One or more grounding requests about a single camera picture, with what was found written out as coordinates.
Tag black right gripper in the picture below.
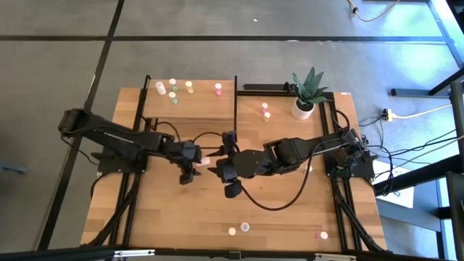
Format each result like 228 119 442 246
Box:
205 130 243 199

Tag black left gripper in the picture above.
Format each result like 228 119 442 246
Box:
170 139 203 186

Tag wooden shelf with black legs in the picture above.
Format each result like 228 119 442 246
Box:
139 75 239 133

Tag green succulent in white pot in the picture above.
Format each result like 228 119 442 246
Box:
289 66 330 121

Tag white paper sheet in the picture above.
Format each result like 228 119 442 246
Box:
372 159 415 210

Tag grey floor object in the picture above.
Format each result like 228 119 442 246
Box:
0 160 29 175

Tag black desk leg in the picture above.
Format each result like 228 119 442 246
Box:
390 67 464 97

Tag dark desk panel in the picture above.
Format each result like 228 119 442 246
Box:
449 80 464 171
444 170 464 261

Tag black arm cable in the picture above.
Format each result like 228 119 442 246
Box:
143 119 225 153
237 108 363 212

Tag long black frame bar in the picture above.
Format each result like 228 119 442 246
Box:
0 245 464 261

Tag black aluminium frame rails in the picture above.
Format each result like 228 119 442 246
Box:
81 74 152 251
318 92 387 253

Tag short black frame bar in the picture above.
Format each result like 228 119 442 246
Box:
237 83 336 98

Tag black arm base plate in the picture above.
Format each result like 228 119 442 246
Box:
324 150 376 181
92 151 149 174

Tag silver metal bracket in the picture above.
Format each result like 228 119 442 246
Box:
113 249 156 258
314 253 358 261

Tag black diagonal desk frame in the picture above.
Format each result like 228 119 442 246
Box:
373 154 464 195

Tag tan cable with black plug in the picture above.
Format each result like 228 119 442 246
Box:
346 0 402 23

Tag black floor cable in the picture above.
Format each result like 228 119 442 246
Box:
362 115 464 196

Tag pale power cable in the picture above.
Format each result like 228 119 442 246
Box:
393 104 453 120

